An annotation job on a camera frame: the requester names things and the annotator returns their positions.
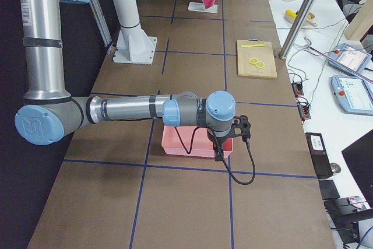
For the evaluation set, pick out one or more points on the near red terminal block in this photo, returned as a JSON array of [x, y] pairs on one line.
[[304, 108]]

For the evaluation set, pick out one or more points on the silver aluminium post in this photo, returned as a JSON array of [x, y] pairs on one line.
[[296, 27]]

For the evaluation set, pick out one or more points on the black power box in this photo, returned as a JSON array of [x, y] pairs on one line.
[[318, 155]]

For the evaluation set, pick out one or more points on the yellow plastic knife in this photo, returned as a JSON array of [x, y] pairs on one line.
[[253, 45]]

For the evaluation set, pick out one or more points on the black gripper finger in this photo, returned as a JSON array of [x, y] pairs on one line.
[[218, 153]]

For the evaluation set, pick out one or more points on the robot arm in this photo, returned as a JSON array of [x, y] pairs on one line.
[[50, 112]]

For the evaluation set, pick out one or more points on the near teach pendant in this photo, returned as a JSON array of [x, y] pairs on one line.
[[352, 94]]

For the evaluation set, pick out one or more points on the red terminal block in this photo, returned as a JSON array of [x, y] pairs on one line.
[[297, 88], [304, 108]]

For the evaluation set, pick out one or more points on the white towel rack stand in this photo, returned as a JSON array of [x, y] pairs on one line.
[[198, 6]]

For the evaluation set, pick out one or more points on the pink plastic bin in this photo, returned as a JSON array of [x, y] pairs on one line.
[[177, 141]]

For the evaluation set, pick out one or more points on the far teach pendant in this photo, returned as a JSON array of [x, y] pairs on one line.
[[352, 59]]

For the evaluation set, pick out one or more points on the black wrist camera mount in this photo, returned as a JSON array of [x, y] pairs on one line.
[[240, 128]]

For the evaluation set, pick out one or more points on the teach pendant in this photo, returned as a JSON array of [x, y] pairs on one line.
[[352, 59], [352, 94]]

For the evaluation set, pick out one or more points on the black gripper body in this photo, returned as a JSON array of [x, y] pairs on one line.
[[219, 143]]

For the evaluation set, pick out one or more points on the lemon slice upper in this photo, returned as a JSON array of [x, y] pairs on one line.
[[253, 61]]

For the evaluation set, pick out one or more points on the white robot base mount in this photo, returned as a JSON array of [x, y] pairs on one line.
[[133, 45]]

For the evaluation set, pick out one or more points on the far red terminal block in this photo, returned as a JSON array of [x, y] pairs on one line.
[[297, 88]]

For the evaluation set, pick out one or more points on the wooden cutting board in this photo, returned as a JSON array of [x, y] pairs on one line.
[[265, 54]]

